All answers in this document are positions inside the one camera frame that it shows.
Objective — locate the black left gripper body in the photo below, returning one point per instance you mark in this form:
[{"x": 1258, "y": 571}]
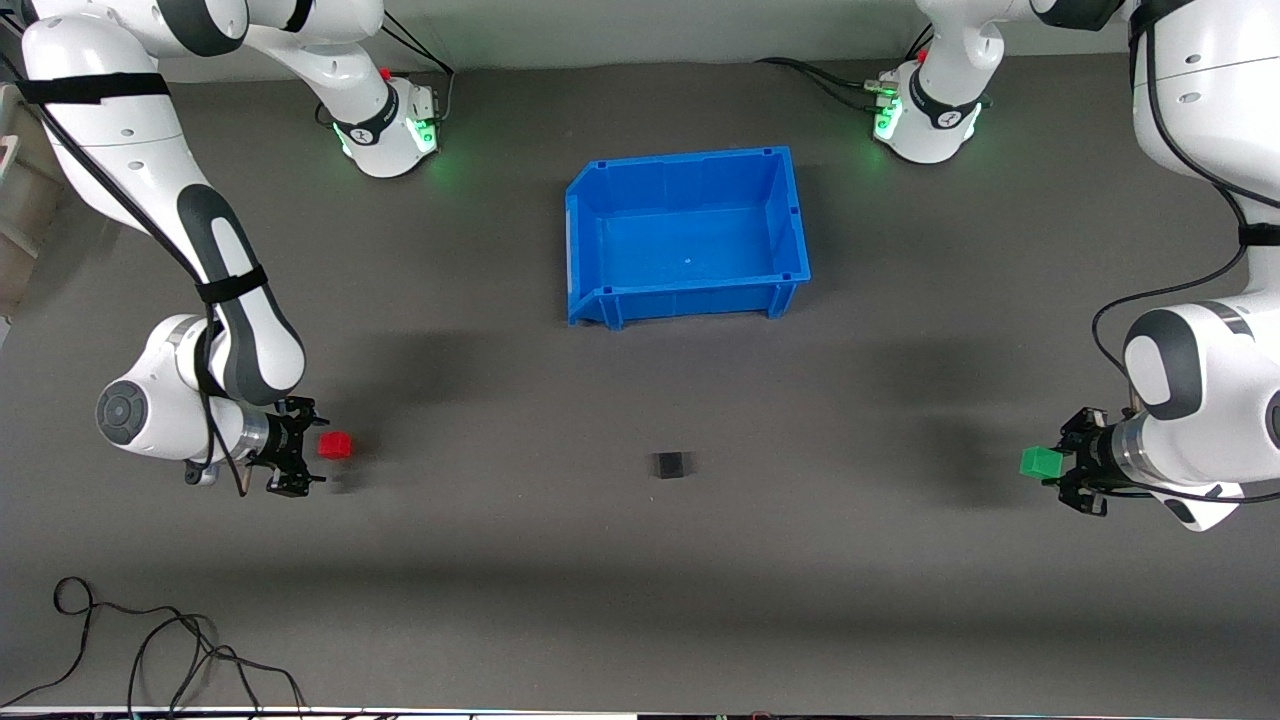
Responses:
[{"x": 1088, "y": 457}]

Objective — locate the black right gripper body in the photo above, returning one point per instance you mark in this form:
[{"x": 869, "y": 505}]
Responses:
[{"x": 279, "y": 445}]

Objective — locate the small red cube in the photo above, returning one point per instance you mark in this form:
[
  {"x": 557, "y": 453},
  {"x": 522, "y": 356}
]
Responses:
[{"x": 335, "y": 446}]

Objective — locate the small green cube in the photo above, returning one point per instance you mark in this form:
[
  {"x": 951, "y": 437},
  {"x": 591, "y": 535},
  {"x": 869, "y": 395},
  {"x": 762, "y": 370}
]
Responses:
[{"x": 1040, "y": 463}]

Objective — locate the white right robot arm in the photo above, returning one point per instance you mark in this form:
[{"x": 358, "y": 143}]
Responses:
[{"x": 100, "y": 130}]

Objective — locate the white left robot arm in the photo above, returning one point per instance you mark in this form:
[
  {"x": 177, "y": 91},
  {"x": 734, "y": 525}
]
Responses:
[{"x": 1200, "y": 90}]

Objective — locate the small black cube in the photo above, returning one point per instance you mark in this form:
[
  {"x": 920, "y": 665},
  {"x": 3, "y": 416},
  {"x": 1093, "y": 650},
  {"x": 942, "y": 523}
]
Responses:
[{"x": 671, "y": 465}]

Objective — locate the beige plastic container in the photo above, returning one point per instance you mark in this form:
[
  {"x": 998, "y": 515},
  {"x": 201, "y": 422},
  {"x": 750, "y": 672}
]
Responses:
[{"x": 15, "y": 230}]

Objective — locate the blue plastic storage bin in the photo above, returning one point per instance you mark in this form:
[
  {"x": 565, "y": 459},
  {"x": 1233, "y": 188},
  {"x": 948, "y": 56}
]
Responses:
[{"x": 690, "y": 240}]

